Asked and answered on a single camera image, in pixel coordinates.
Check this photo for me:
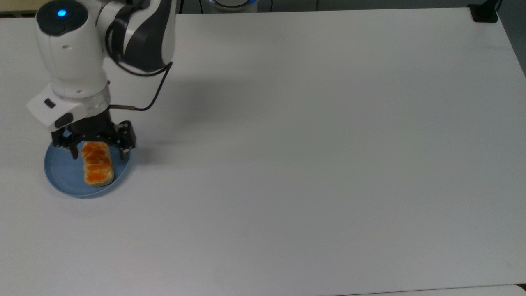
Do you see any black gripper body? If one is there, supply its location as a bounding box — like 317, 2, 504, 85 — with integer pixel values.
51, 105, 136, 150

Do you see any blue round plate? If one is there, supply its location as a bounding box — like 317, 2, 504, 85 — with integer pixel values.
44, 138, 133, 199

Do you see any black stand base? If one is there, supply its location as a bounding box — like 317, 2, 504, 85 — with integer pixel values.
468, 0, 500, 23

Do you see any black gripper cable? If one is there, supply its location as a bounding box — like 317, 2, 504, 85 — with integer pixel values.
108, 61, 174, 112

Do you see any orange glazed bread loaf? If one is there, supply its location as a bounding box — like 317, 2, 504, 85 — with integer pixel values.
81, 141, 115, 188

